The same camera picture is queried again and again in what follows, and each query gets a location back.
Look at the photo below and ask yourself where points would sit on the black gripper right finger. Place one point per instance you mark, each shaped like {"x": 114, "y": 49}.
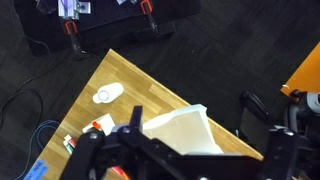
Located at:
{"x": 281, "y": 150}

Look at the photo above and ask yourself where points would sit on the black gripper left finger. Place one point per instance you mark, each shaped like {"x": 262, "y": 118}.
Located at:
{"x": 87, "y": 150}

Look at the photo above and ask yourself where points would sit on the small white drawer cabinet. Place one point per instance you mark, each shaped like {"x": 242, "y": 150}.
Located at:
{"x": 191, "y": 130}

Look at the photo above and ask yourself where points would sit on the red capped white marker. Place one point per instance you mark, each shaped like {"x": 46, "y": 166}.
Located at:
{"x": 70, "y": 140}

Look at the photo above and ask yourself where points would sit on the green capped white marker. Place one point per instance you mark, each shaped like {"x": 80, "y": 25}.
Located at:
{"x": 67, "y": 147}

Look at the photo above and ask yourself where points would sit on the orange marker in holder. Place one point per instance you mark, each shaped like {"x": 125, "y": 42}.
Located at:
{"x": 96, "y": 125}

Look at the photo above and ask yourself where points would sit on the white square pen holder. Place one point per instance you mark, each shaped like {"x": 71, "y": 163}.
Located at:
{"x": 105, "y": 120}

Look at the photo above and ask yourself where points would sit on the black office chair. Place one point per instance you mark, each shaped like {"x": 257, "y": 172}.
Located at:
{"x": 256, "y": 113}

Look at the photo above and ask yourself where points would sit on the blue tape label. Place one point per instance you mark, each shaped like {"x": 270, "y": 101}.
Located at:
{"x": 35, "y": 170}

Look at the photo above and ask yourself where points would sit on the white spray bottle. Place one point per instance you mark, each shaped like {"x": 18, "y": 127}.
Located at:
{"x": 111, "y": 90}

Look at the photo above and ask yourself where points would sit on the black perforated mounting table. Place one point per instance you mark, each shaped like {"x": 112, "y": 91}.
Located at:
{"x": 110, "y": 20}

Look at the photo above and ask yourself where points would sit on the aluminium camera mount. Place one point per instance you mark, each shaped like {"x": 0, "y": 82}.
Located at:
{"x": 71, "y": 7}

